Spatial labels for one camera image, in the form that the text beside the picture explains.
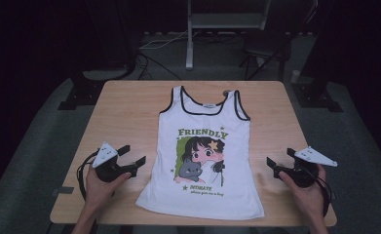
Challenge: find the grey tape piece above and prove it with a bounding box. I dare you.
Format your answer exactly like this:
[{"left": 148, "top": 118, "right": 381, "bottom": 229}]
[{"left": 51, "top": 186, "right": 75, "bottom": 196}]

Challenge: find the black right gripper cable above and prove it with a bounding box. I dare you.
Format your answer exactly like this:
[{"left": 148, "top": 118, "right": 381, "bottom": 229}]
[{"left": 313, "top": 167, "right": 334, "bottom": 218}]

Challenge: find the white printed tank top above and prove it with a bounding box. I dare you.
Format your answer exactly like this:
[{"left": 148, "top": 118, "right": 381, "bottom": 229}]
[{"left": 134, "top": 85, "right": 265, "bottom": 221}]

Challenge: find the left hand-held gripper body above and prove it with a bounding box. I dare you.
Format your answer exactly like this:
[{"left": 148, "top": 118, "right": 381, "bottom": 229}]
[{"left": 92, "top": 140, "right": 139, "bottom": 183}]

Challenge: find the person's left hand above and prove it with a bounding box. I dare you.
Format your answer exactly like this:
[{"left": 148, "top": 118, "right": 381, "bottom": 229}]
[{"left": 85, "top": 167, "right": 133, "bottom": 209}]

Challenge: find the white floor cable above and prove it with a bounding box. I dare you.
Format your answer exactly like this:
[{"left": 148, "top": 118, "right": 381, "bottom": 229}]
[{"left": 138, "top": 29, "right": 202, "bottom": 51}]

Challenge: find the person's right hand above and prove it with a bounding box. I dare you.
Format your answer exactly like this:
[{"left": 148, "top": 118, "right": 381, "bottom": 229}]
[{"left": 279, "top": 165, "right": 327, "bottom": 215}]

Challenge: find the grey metal stand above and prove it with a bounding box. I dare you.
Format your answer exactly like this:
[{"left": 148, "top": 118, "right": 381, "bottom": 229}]
[{"left": 184, "top": 0, "right": 272, "bottom": 71}]

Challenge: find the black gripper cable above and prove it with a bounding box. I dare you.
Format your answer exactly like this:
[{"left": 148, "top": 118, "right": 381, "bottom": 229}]
[
  {"left": 313, "top": 167, "right": 334, "bottom": 218},
  {"left": 76, "top": 149, "right": 100, "bottom": 202}
]

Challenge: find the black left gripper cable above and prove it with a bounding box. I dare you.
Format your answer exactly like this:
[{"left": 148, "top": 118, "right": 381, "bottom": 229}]
[{"left": 76, "top": 149, "right": 100, "bottom": 202}]

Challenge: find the black stand base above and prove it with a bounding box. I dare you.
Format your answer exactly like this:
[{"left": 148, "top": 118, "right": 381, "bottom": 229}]
[
  {"left": 57, "top": 61, "right": 137, "bottom": 111},
  {"left": 290, "top": 58, "right": 344, "bottom": 114}
]

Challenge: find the black floor cable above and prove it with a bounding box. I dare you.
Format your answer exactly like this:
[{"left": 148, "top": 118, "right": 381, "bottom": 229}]
[{"left": 134, "top": 51, "right": 183, "bottom": 81}]

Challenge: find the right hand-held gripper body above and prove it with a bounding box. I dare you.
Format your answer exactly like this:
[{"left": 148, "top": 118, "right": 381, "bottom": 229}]
[{"left": 274, "top": 145, "right": 338, "bottom": 189}]

